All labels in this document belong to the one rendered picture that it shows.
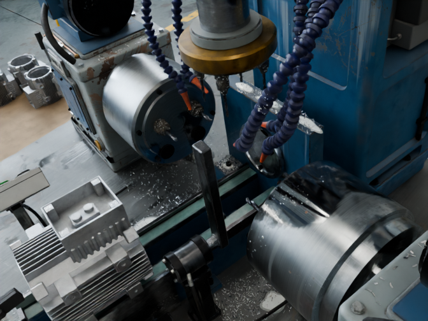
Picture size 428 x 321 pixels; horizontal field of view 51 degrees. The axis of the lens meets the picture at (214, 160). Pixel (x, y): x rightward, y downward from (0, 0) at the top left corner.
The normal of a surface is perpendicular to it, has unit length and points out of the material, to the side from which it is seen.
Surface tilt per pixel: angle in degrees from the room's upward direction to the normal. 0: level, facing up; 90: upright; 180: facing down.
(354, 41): 90
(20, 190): 51
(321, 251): 39
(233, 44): 90
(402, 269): 0
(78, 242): 90
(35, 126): 0
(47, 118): 0
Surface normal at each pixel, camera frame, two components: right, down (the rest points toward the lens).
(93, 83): 0.59, 0.48
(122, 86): -0.61, -0.26
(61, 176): -0.14, -0.73
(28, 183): 0.37, -0.09
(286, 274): -0.79, 0.19
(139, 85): -0.45, -0.47
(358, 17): -0.80, 0.48
